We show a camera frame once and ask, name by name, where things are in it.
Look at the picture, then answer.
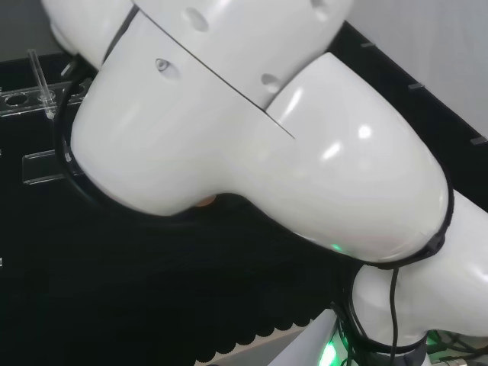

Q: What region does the clear acrylic funnel stand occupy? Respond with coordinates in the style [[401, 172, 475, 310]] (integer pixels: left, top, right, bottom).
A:
[[21, 148, 79, 187]]

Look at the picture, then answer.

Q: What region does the black bench cloth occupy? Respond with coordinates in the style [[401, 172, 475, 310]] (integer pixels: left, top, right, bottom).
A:
[[0, 18, 488, 364]]

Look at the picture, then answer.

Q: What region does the clear test tube rack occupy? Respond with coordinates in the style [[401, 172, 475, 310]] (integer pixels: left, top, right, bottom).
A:
[[0, 48, 93, 120]]

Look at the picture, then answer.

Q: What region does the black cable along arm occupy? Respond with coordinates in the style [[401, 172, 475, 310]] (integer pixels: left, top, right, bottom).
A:
[[52, 55, 457, 270]]

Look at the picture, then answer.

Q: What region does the black hanging cable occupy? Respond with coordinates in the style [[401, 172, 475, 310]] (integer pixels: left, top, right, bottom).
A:
[[387, 265, 401, 361]]

